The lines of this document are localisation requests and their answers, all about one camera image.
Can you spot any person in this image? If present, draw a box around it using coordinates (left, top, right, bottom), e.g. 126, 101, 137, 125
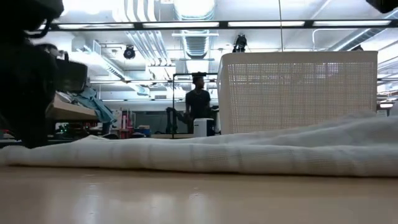
185, 75, 219, 134

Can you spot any black metal frame stand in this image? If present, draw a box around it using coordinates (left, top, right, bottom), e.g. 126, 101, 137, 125
172, 71, 219, 138

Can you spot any black hanging camera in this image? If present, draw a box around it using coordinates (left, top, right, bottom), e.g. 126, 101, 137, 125
232, 34, 249, 54

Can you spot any white perforated plastic basket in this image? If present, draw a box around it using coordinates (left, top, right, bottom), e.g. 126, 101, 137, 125
216, 51, 379, 135

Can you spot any long ceiling light fixture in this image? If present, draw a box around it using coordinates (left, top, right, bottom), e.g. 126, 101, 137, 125
37, 19, 398, 32

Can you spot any wooden workbench with steel frame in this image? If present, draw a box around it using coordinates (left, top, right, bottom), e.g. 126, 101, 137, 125
45, 94, 100, 134

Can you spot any pile of blue clothes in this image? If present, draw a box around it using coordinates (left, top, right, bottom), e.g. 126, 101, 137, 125
72, 86, 118, 124

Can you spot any red upright equipment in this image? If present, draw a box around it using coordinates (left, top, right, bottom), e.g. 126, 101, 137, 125
119, 108, 136, 139

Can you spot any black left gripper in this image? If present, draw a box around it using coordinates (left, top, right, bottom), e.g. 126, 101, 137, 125
0, 37, 60, 149

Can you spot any cream towel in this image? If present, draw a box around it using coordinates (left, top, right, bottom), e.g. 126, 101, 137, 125
0, 110, 398, 178

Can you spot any blue crate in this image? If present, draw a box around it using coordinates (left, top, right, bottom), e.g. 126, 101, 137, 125
136, 125, 152, 138

